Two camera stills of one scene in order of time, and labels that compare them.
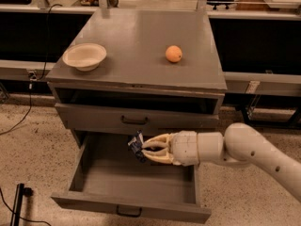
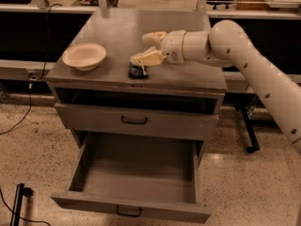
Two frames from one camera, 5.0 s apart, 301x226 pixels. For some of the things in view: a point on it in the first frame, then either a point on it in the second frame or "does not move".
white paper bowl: x=84 y=56 does not move
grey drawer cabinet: x=161 y=72 does not move
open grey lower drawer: x=108 y=177 does not move
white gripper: x=184 y=148 to x=172 y=47
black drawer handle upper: x=133 y=121 does not move
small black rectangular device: x=136 y=144 to x=137 y=72
